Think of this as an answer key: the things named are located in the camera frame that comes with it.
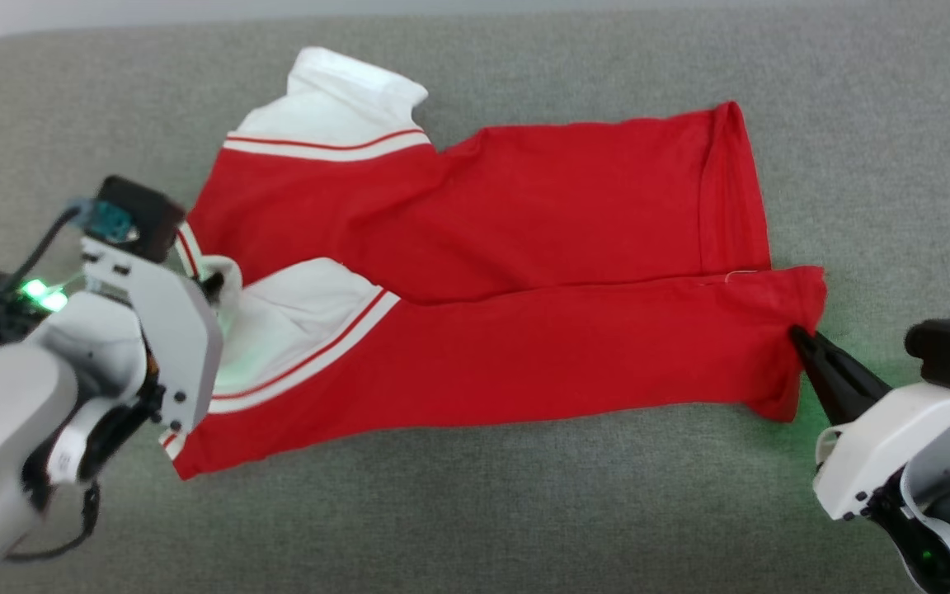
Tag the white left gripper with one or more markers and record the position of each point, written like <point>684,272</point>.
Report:
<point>178,338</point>

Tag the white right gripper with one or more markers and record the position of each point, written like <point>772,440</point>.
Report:
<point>871,454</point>

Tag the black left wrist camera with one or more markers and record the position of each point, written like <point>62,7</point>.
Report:
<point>145,214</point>

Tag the red and white garment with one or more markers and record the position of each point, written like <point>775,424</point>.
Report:
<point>524,247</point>

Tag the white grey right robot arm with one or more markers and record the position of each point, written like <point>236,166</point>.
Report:
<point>949,520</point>

